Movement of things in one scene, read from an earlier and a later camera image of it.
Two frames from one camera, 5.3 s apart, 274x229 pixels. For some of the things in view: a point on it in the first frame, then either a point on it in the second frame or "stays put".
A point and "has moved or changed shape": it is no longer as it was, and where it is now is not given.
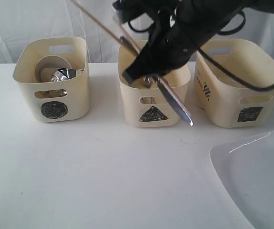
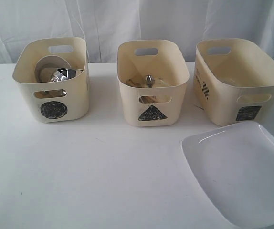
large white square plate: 256,169 has moved or changed shape
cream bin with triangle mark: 149,106 stays put
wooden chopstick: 106,27 to 149,99
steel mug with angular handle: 64,74 stays put
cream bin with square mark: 224,102 stays put
